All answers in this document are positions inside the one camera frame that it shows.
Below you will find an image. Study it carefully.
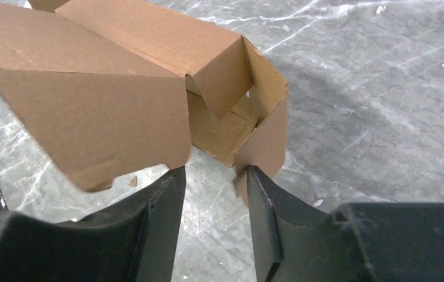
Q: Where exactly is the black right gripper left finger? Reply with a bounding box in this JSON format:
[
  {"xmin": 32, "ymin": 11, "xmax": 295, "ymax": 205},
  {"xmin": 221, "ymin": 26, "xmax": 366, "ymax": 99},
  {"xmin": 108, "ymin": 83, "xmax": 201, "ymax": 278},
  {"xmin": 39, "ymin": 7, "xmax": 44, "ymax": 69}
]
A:
[{"xmin": 0, "ymin": 167, "xmax": 186, "ymax": 281}]

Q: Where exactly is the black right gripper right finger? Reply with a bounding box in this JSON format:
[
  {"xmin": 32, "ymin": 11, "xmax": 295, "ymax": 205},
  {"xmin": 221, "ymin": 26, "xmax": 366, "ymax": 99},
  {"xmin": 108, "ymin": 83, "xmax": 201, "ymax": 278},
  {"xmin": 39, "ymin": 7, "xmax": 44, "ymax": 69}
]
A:
[{"xmin": 247, "ymin": 166, "xmax": 444, "ymax": 281}]

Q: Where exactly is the brown cardboard paper box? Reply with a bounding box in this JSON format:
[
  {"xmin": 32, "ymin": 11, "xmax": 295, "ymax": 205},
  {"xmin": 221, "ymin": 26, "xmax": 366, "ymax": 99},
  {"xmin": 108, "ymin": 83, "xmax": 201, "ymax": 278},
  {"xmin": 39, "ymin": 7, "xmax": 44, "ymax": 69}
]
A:
[{"xmin": 0, "ymin": 1, "xmax": 289, "ymax": 197}]

